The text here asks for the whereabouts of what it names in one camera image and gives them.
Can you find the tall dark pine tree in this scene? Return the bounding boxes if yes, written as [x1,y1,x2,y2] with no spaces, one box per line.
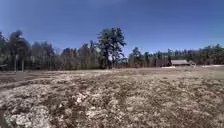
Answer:
[97,27,128,69]

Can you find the dry brown grass field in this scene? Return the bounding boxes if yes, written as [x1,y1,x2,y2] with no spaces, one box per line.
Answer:
[0,65,224,128]

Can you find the low grey-roofed building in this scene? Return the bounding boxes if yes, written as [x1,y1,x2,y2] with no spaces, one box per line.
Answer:
[170,59,197,67]

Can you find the wood of trees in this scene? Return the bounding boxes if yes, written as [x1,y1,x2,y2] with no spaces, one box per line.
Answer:
[0,29,224,72]

